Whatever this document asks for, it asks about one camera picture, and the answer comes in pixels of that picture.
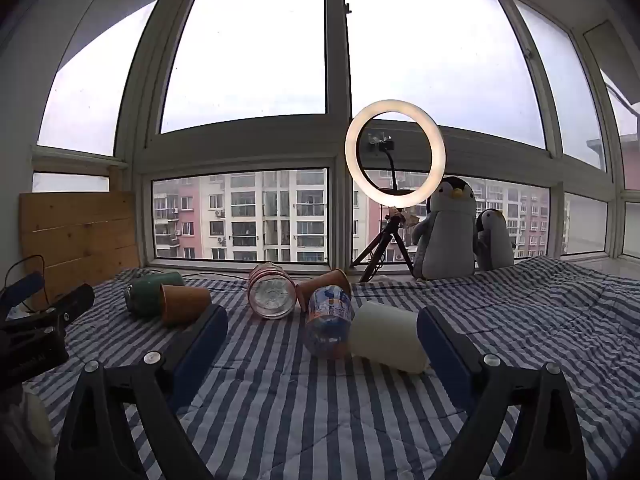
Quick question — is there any brown paper cup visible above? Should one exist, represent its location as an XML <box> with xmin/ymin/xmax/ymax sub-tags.
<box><xmin>159</xmin><ymin>283</ymin><xmax>213</xmax><ymax>326</ymax></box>
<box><xmin>295</xmin><ymin>268</ymin><xmax>353</xmax><ymax>311</ymax></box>

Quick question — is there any black cable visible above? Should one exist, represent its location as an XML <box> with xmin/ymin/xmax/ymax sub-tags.
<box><xmin>1</xmin><ymin>254</ymin><xmax>47</xmax><ymax>311</ymax></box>

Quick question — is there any green mug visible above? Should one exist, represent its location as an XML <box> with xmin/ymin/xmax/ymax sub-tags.
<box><xmin>123</xmin><ymin>270</ymin><xmax>186</xmax><ymax>317</ymax></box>

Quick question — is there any white window frame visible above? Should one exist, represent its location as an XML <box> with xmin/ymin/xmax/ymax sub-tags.
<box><xmin>30</xmin><ymin>0</ymin><xmax>640</xmax><ymax>281</ymax></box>

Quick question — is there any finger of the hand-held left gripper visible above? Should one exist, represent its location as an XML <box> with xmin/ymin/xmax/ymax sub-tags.
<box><xmin>27</xmin><ymin>283</ymin><xmax>96</xmax><ymax>333</ymax></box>
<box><xmin>0</xmin><ymin>273</ymin><xmax>45</xmax><ymax>321</ymax></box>

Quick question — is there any small penguin plush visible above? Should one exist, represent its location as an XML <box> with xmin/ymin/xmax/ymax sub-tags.
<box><xmin>474</xmin><ymin>208</ymin><xmax>516</xmax><ymax>271</ymax></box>

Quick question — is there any ring light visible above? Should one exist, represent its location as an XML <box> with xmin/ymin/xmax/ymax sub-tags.
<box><xmin>344</xmin><ymin>99</ymin><xmax>447</xmax><ymax>210</ymax></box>

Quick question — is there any large penguin plush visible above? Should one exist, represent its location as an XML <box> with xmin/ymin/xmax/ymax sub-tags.
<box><xmin>410</xmin><ymin>175</ymin><xmax>479</xmax><ymax>281</ymax></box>

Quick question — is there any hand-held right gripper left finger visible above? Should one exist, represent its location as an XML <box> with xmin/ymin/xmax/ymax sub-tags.
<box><xmin>54</xmin><ymin>303</ymin><xmax>229</xmax><ymax>480</ymax></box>

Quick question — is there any clear bottle with blue label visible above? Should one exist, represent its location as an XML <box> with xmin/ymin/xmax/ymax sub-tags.
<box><xmin>304</xmin><ymin>284</ymin><xmax>355</xmax><ymax>359</ymax></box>

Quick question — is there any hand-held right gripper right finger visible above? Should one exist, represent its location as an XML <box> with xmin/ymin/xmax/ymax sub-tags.
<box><xmin>416</xmin><ymin>304</ymin><xmax>588</xmax><ymax>480</ymax></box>

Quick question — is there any wooden board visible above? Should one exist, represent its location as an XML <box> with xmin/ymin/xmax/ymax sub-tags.
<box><xmin>18</xmin><ymin>190</ymin><xmax>142</xmax><ymax>312</ymax></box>

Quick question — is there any blue striped blanket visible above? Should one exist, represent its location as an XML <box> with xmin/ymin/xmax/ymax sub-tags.
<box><xmin>22</xmin><ymin>255</ymin><xmax>640</xmax><ymax>480</ymax></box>

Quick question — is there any person's left forearm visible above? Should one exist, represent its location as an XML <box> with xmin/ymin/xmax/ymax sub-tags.
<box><xmin>0</xmin><ymin>387</ymin><xmax>57</xmax><ymax>480</ymax></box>

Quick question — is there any white cup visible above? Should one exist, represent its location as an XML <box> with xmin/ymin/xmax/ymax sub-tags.
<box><xmin>348</xmin><ymin>300</ymin><xmax>432</xmax><ymax>375</ymax></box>

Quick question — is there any clear bottle with pink stripes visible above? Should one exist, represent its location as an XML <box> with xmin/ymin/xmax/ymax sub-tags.
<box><xmin>247</xmin><ymin>262</ymin><xmax>299</xmax><ymax>320</ymax></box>

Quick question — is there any black tripod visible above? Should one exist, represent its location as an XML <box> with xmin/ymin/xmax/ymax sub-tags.
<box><xmin>350</xmin><ymin>207</ymin><xmax>417</xmax><ymax>284</ymax></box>

